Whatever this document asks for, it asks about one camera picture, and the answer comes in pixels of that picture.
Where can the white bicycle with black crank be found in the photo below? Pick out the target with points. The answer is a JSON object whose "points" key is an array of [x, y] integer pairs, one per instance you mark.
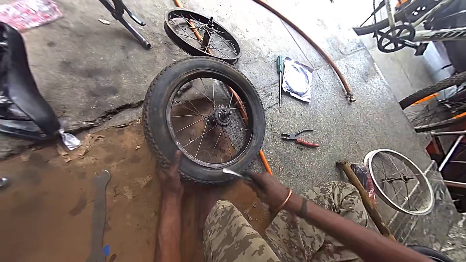
{"points": [[433, 35]]}

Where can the brown flat sheet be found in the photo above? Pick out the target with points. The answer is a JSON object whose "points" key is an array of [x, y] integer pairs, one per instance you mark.
{"points": [[47, 203]]}

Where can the silver metal rack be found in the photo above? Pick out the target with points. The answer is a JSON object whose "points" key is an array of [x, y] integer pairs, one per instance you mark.
{"points": [[451, 153]]}

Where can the red and clear plastic packet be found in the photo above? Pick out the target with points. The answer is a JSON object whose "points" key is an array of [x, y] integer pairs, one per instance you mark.
{"points": [[365, 180]]}

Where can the silver tyre lever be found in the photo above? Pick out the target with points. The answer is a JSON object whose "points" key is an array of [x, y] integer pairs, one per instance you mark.
{"points": [[232, 172]]}

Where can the pink patterned cloth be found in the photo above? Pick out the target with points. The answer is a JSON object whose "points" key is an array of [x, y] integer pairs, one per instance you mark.
{"points": [[31, 11]]}

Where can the person's left hand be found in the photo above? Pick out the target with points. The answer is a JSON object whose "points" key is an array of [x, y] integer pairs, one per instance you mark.
{"points": [[171, 183]]}

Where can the spoked wheel with thick tyre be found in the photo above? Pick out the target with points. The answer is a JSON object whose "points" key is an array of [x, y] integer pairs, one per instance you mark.
{"points": [[159, 109]]}

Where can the person's legs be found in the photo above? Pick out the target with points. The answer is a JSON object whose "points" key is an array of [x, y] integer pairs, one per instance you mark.
{"points": [[233, 233]]}

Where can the person's right hand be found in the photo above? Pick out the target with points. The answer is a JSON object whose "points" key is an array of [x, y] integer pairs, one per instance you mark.
{"points": [[271, 189]]}

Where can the wooden stick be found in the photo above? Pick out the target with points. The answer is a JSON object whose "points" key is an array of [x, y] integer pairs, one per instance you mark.
{"points": [[365, 198]]}

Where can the black bicycle saddle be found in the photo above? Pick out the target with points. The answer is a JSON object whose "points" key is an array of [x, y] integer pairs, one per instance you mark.
{"points": [[31, 94]]}

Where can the shiny round metal part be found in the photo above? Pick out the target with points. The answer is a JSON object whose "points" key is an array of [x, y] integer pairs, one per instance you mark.
{"points": [[3, 182]]}

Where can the crumpled clear plastic piece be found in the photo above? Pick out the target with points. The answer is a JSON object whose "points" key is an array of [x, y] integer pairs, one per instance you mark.
{"points": [[69, 140]]}

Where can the white spoked wheel rim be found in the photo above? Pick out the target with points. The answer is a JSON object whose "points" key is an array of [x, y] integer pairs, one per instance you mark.
{"points": [[374, 182]]}

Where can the person's left thumb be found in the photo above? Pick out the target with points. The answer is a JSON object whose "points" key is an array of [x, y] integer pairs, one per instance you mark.
{"points": [[177, 161]]}

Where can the black bare wheel rim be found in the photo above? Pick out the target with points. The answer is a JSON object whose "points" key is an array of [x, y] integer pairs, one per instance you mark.
{"points": [[172, 34]]}

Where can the bicycle wheel with orange reflectors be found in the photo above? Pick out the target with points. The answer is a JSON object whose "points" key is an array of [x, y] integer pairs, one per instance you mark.
{"points": [[426, 93]]}

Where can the black tyre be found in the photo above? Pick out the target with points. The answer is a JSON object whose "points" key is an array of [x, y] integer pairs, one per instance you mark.
{"points": [[431, 253]]}

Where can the person's right forearm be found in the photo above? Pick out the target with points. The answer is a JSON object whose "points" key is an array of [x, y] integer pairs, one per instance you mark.
{"points": [[338, 227]]}

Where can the person's left forearm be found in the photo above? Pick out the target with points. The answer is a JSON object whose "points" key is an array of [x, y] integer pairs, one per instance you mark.
{"points": [[169, 225]]}

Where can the small blue scrap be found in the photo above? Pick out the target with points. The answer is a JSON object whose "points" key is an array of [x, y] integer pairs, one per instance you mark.
{"points": [[106, 250]]}

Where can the person's left fingers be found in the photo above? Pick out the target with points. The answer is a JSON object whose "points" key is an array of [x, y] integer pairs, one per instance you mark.
{"points": [[163, 170]]}

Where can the large flat grey wrench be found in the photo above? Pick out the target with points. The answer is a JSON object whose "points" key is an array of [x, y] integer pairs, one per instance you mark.
{"points": [[98, 214]]}

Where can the person's right fingers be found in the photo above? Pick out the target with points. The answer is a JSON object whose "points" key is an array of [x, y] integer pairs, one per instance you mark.
{"points": [[253, 181]]}

